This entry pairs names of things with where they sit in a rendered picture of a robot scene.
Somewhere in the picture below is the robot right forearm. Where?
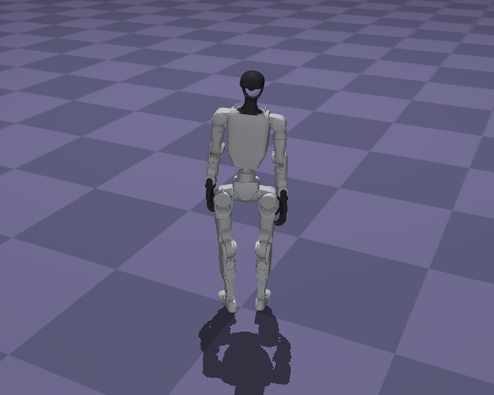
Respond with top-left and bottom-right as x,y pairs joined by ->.
274,152 -> 288,197

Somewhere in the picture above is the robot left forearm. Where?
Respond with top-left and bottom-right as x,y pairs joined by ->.
204,143 -> 221,186

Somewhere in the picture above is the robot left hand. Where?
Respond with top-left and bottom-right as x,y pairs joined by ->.
205,179 -> 216,212

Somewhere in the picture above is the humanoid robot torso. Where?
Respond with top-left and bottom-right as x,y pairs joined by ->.
227,104 -> 271,202

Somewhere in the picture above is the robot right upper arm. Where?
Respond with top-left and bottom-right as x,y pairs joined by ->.
269,114 -> 287,165

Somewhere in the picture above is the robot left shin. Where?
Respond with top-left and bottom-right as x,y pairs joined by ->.
218,242 -> 236,301

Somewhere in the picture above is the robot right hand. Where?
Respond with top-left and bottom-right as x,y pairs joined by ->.
273,190 -> 288,225

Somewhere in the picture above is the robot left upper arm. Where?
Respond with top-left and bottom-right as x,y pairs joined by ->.
211,108 -> 231,155

